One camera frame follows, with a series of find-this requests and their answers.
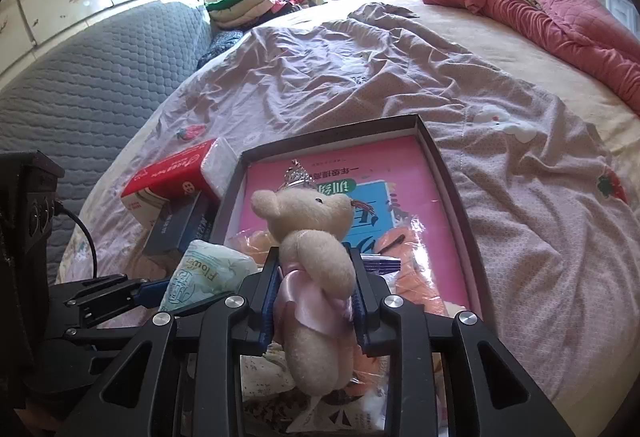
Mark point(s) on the dark blue box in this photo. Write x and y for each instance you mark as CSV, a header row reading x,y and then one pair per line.
x,y
180,227

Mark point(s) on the beige bed sheet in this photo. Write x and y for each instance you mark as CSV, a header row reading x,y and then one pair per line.
x,y
500,32

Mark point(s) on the purple printed quilt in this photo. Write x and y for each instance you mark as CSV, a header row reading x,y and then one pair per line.
x,y
525,217

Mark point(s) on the grey quilted headboard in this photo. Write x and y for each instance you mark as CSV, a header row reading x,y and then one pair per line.
x,y
100,82

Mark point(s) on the green tissue pack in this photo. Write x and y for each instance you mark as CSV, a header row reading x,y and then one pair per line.
x,y
210,272

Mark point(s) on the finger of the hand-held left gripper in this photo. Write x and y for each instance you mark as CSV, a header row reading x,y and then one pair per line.
x,y
150,293

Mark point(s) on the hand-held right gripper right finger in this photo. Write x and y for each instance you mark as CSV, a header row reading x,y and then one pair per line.
x,y
362,312

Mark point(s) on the cartoon face printed bag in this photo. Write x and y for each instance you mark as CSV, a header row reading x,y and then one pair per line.
x,y
340,417

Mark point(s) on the dark patterned cloth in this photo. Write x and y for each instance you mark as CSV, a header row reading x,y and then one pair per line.
x,y
220,47

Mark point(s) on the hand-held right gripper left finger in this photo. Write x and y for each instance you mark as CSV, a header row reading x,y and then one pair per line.
x,y
267,302

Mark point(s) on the red white tissue box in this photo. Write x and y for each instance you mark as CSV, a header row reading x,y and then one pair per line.
x,y
170,172

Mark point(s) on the white cabinet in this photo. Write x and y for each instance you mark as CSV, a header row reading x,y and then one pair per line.
x,y
625,2

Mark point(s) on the pink dress plush bear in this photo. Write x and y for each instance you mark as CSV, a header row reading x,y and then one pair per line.
x,y
310,227

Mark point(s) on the small silver tiara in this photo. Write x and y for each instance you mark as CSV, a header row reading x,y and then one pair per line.
x,y
298,177

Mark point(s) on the pink picture book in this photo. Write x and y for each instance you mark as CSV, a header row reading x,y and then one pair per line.
x,y
430,197

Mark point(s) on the pink quilt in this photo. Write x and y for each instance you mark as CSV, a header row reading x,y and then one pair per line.
x,y
550,12

